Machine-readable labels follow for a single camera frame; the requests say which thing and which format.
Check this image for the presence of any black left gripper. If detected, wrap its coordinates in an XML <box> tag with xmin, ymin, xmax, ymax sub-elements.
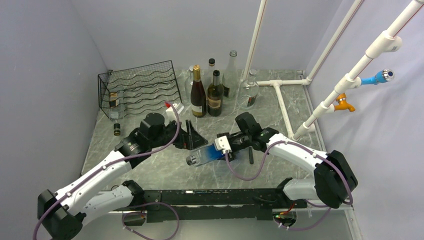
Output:
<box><xmin>149</xmin><ymin>118</ymin><xmax>208</xmax><ymax>150</ymax></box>

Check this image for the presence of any blue glass bottle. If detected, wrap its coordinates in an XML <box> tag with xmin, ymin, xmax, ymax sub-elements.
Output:
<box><xmin>186</xmin><ymin>143</ymin><xmax>226</xmax><ymax>167</ymax></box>

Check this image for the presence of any amber bottle gold foil neck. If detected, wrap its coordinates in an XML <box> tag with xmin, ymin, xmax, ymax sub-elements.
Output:
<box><xmin>190</xmin><ymin>64</ymin><xmax>207</xmax><ymax>118</ymax></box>

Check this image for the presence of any dark bottle silver cap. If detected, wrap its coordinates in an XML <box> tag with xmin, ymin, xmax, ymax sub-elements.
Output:
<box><xmin>207</xmin><ymin>70</ymin><xmax>224</xmax><ymax>117</ymax></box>

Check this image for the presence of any clear bottle red label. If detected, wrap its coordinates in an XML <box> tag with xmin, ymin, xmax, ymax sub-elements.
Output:
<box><xmin>184</xmin><ymin>65</ymin><xmax>194</xmax><ymax>103</ymax></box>

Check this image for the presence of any clear bottle green label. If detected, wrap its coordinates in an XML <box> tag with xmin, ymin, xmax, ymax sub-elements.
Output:
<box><xmin>237</xmin><ymin>69</ymin><xmax>259</xmax><ymax>109</ymax></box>

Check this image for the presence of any clear frosted short bottle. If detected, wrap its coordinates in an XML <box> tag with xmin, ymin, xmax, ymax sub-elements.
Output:
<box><xmin>202</xmin><ymin>58</ymin><xmax>216</xmax><ymax>91</ymax></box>

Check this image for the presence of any clear bottle with dark label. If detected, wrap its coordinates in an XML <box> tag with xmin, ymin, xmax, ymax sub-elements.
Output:
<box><xmin>222</xmin><ymin>50</ymin><xmax>239</xmax><ymax>99</ymax></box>

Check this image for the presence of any small bottle black cap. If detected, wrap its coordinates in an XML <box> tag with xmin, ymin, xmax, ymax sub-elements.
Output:
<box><xmin>108</xmin><ymin>92</ymin><xmax>122</xmax><ymax>137</ymax></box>

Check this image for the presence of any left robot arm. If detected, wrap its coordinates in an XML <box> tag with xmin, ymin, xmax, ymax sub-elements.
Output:
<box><xmin>32</xmin><ymin>112</ymin><xmax>208</xmax><ymax>240</ymax></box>

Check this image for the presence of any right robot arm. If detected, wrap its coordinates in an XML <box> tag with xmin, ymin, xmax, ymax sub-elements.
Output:
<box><xmin>213</xmin><ymin>112</ymin><xmax>358</xmax><ymax>209</ymax></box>

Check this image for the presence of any orange tap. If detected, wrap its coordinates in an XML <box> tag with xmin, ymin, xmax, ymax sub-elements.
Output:
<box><xmin>334</xmin><ymin>93</ymin><xmax>356</xmax><ymax>112</ymax></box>

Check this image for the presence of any blue tap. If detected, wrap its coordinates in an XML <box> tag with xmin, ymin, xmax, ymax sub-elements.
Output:
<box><xmin>361</xmin><ymin>68</ymin><xmax>395</xmax><ymax>86</ymax></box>

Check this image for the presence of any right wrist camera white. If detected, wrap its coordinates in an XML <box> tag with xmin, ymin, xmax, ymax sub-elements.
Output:
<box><xmin>213</xmin><ymin>135</ymin><xmax>232</xmax><ymax>154</ymax></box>

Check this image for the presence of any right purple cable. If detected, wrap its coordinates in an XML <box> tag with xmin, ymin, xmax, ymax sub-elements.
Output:
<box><xmin>225</xmin><ymin>140</ymin><xmax>354</xmax><ymax>232</ymax></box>

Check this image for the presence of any purple cable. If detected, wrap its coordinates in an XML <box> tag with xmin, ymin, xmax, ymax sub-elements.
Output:
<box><xmin>225</xmin><ymin>140</ymin><xmax>354</xmax><ymax>232</ymax></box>
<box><xmin>32</xmin><ymin>102</ymin><xmax>181</xmax><ymax>240</ymax></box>

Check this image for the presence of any black handled hammer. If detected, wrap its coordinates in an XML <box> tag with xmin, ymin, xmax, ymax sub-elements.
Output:
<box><xmin>248</xmin><ymin>147</ymin><xmax>255</xmax><ymax>165</ymax></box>

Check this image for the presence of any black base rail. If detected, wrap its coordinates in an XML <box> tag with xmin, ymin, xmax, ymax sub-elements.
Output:
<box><xmin>121</xmin><ymin>188</ymin><xmax>307</xmax><ymax>223</ymax></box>

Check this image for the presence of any black wire wine rack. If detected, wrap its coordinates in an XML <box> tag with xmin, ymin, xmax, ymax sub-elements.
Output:
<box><xmin>97</xmin><ymin>60</ymin><xmax>183</xmax><ymax>121</ymax></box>

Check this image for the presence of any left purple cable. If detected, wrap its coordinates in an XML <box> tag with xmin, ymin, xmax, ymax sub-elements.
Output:
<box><xmin>32</xmin><ymin>102</ymin><xmax>181</xmax><ymax>240</ymax></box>

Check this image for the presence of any white pvc pipe frame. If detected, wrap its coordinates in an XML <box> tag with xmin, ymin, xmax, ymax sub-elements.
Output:
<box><xmin>253</xmin><ymin>0</ymin><xmax>424</xmax><ymax>143</ymax></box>

